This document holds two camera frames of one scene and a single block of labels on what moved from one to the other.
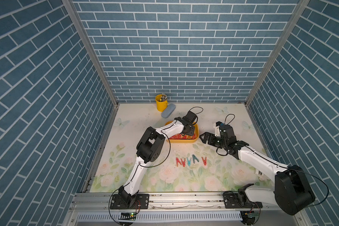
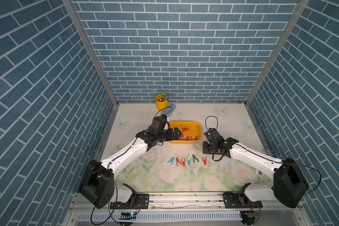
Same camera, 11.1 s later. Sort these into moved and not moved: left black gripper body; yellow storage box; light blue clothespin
Moved: left black gripper body
Not moved: yellow storage box; light blue clothespin
